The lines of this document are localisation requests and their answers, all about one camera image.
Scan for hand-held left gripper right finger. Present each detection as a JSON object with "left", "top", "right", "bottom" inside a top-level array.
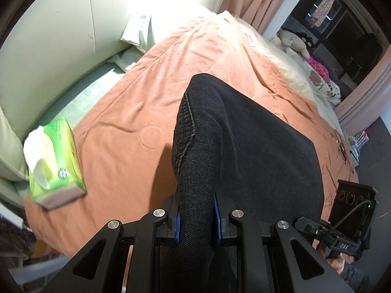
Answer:
[{"left": 212, "top": 191, "right": 355, "bottom": 293}]

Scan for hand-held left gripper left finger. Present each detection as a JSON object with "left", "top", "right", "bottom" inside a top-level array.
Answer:
[{"left": 40, "top": 194, "right": 181, "bottom": 293}]

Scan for black pants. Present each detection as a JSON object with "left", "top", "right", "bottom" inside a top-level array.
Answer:
[{"left": 171, "top": 73, "right": 325, "bottom": 293}]

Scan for person's right forearm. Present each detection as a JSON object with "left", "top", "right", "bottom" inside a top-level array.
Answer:
[{"left": 337, "top": 264, "right": 372, "bottom": 293}]

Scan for person's right hand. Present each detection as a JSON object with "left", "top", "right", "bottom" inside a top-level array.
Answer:
[{"left": 325, "top": 255, "right": 346, "bottom": 277}]

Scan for white storage rack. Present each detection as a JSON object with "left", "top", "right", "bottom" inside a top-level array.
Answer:
[{"left": 345, "top": 130, "right": 370, "bottom": 163}]

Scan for orange blanket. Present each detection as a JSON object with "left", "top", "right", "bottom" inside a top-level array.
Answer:
[{"left": 24, "top": 10, "right": 360, "bottom": 257}]

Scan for grey sofa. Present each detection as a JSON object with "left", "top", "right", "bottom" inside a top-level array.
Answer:
[{"left": 330, "top": 66, "right": 358, "bottom": 102}]

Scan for green tissue box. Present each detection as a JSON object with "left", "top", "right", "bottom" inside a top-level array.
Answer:
[{"left": 23, "top": 117, "right": 88, "bottom": 210}]

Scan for pink plush toy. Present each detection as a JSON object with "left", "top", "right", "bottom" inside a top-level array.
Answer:
[{"left": 305, "top": 56, "right": 329, "bottom": 80}]

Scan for cream printed quilt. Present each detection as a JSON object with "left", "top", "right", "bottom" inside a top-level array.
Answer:
[{"left": 232, "top": 15, "right": 341, "bottom": 129}]

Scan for grey-green bed sheet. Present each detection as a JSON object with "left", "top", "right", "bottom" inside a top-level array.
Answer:
[{"left": 17, "top": 63, "right": 129, "bottom": 147}]

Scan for black plush toy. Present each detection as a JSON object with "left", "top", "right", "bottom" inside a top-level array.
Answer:
[{"left": 301, "top": 35, "right": 317, "bottom": 51}]

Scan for beige plush bear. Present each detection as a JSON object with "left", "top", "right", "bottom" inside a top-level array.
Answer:
[{"left": 276, "top": 29, "right": 311, "bottom": 58}]

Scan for white pillow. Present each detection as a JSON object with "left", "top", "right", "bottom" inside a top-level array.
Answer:
[
  {"left": 120, "top": 14, "right": 161, "bottom": 54},
  {"left": 114, "top": 47, "right": 145, "bottom": 73}
]

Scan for cream cushion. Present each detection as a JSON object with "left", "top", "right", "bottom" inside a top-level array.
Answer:
[{"left": 0, "top": 107, "right": 30, "bottom": 182}]

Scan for hanging floral garment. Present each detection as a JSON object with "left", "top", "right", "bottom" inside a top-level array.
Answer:
[{"left": 312, "top": 0, "right": 338, "bottom": 28}]

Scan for cream headboard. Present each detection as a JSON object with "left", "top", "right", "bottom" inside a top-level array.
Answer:
[{"left": 0, "top": 0, "right": 234, "bottom": 142}]

